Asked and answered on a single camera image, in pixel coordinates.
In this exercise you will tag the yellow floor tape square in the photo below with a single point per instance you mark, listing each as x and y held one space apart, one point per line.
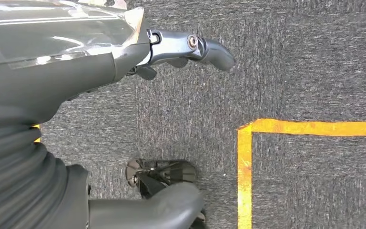
244 177

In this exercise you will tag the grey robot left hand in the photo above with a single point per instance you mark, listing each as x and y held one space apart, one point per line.
60 47

